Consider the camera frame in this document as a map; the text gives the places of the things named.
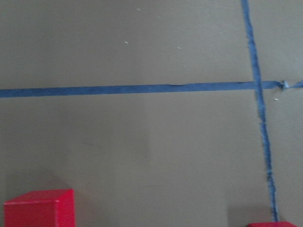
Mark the red block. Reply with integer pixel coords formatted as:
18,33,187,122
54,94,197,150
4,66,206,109
247,221,297,227
4,189,76,227

